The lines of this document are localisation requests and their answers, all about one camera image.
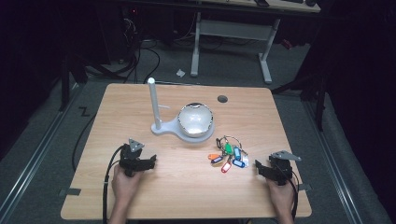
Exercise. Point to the small red object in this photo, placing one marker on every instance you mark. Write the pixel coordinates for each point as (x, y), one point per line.
(286, 44)

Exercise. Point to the person's right hand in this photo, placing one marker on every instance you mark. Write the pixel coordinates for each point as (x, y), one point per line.
(281, 196)

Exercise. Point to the bunch of coloured key tags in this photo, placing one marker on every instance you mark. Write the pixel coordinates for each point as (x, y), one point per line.
(232, 154)

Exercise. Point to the grey tape piece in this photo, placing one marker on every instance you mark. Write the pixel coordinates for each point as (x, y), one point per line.
(70, 192)
(305, 187)

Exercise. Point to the dark round table grommet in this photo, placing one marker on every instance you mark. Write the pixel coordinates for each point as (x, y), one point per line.
(222, 99)

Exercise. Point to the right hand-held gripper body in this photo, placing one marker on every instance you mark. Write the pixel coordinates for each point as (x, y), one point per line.
(281, 169)

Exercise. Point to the white paper scrap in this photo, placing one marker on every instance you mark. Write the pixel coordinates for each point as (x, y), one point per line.
(180, 73)

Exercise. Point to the white-framed desk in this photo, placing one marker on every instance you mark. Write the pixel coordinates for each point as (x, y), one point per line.
(233, 29)

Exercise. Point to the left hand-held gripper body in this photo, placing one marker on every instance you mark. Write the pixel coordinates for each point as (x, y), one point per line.
(130, 161)

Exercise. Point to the silver metal bowl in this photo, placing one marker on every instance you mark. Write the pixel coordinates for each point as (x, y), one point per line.
(195, 119)

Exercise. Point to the black phone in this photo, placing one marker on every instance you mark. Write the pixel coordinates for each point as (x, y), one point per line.
(261, 2)

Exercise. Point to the black metal stand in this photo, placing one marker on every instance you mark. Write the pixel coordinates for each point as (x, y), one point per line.
(66, 81)
(314, 93)

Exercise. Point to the person's left hand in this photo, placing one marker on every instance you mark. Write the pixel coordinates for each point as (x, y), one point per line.
(124, 186)

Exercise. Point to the metal floor rail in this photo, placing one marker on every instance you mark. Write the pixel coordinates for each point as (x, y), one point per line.
(34, 146)
(333, 165)

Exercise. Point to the white stand with pole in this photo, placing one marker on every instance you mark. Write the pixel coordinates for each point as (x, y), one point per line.
(162, 127)

